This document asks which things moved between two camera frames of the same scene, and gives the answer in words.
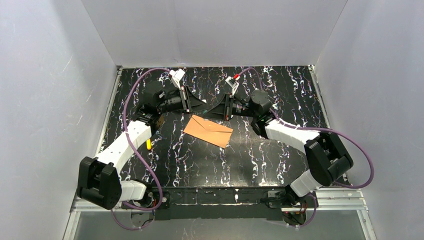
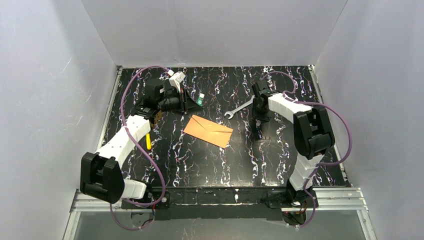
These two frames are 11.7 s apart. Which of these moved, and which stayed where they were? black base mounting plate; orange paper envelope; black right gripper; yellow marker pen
Moved: black right gripper
Stayed: black base mounting plate; yellow marker pen; orange paper envelope
